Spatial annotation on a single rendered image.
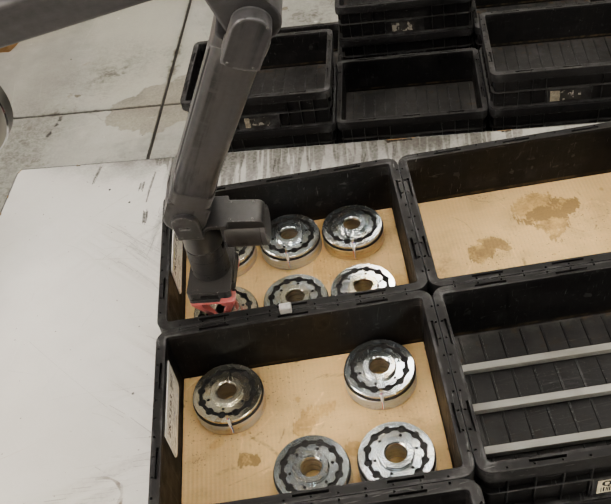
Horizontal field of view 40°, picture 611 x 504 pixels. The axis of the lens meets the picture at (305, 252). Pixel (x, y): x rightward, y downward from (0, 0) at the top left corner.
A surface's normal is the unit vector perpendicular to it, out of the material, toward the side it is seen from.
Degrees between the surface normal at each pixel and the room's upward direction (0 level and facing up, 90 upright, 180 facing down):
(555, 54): 0
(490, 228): 0
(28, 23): 108
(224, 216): 14
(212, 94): 103
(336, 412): 0
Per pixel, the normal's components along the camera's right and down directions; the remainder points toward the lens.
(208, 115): -0.07, 0.86
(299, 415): -0.14, -0.69
